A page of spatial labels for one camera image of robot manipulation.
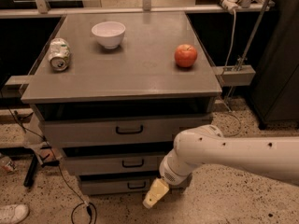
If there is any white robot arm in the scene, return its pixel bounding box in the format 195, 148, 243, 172
143, 125, 299, 209

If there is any grey top drawer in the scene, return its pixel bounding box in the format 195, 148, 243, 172
40, 114, 212, 147

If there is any grey drawer cabinet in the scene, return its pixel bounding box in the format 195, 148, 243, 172
20, 11, 222, 196

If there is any black tool on floor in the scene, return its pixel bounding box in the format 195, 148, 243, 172
23, 154, 60, 188

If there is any red apple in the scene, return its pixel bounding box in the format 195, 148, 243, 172
175, 44, 197, 68

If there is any white sneaker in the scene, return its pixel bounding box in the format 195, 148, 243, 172
0, 204, 29, 224

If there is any plastic bottle on floor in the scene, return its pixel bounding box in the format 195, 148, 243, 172
0, 154, 17, 173

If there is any white ceramic bowl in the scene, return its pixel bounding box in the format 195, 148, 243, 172
92, 21, 126, 49

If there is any crushed soda can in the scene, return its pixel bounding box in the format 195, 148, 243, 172
48, 38, 70, 71

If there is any metal diagonal rod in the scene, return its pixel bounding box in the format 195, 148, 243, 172
223, 0, 278, 105

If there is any black floor cable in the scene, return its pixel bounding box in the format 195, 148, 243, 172
0, 91, 98, 224

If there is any grey side bracket block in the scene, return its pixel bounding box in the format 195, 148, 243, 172
213, 65, 256, 87

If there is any white power cable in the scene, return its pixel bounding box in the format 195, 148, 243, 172
208, 8, 244, 138

